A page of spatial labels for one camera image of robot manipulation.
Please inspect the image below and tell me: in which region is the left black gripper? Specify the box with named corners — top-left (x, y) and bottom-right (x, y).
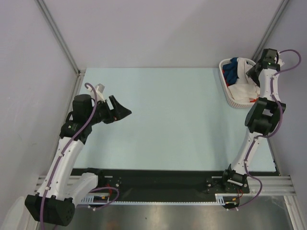
top-left (86, 95), bottom-right (131, 126)

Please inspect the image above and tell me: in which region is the white t shirt red print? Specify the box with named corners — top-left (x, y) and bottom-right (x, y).
top-left (228, 57), bottom-right (260, 103)

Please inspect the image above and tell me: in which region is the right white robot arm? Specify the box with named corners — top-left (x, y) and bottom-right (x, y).
top-left (220, 48), bottom-right (286, 193)

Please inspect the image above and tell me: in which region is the blue t shirt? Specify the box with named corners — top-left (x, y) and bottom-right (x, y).
top-left (222, 57), bottom-right (238, 86)

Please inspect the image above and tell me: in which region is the orange t shirt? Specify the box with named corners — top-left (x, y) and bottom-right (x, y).
top-left (222, 70), bottom-right (229, 88)

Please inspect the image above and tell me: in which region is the white plastic basket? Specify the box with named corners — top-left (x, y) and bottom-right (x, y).
top-left (219, 58), bottom-right (256, 108)

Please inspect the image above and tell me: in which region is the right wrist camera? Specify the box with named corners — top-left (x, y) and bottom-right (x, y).
top-left (276, 50), bottom-right (285, 71)

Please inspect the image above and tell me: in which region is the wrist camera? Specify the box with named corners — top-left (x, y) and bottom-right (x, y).
top-left (95, 84), bottom-right (105, 102)
top-left (276, 50), bottom-right (285, 71)

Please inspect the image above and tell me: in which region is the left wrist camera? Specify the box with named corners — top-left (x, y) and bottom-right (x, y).
top-left (95, 84), bottom-right (105, 102)

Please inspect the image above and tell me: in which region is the right aluminium frame post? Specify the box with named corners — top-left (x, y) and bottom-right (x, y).
top-left (251, 0), bottom-right (291, 61)

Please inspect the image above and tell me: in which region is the aluminium frame post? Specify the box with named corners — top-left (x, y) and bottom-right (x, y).
top-left (251, 0), bottom-right (291, 61)
top-left (35, 0), bottom-right (80, 75)

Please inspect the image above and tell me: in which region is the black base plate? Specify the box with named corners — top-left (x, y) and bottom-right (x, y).
top-left (71, 168), bottom-right (280, 202)

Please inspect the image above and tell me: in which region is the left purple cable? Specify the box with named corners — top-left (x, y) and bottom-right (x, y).
top-left (39, 82), bottom-right (120, 230)

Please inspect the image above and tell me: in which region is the left white cable duct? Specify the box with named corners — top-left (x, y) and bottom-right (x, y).
top-left (79, 193), bottom-right (111, 206)

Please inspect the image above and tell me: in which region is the white cable duct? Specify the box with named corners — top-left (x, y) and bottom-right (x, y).
top-left (215, 194), bottom-right (240, 206)
top-left (79, 193), bottom-right (111, 206)

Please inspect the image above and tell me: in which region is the aluminium front rail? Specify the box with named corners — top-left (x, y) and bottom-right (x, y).
top-left (33, 175), bottom-right (295, 195)

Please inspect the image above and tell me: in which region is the right white cable duct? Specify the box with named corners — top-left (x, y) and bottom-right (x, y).
top-left (215, 194), bottom-right (240, 206)

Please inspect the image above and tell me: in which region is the left aluminium frame post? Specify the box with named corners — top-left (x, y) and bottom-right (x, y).
top-left (35, 0), bottom-right (80, 75)

